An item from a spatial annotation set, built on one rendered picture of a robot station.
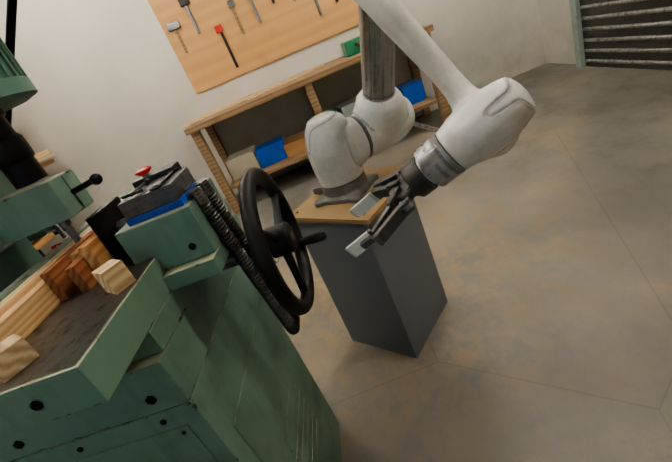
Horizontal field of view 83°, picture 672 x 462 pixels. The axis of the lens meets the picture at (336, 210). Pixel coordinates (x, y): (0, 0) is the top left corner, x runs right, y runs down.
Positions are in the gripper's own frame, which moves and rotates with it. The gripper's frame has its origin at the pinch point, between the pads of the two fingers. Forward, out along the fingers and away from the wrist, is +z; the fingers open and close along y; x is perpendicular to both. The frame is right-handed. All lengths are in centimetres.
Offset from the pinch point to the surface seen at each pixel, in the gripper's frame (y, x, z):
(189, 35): -292, -110, 118
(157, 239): 21.0, -31.6, 11.5
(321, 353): -28, 48, 74
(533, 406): 4, 77, 8
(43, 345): 39, -35, 19
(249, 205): 18.0, -23.9, -2.4
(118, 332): 37.2, -28.7, 11.8
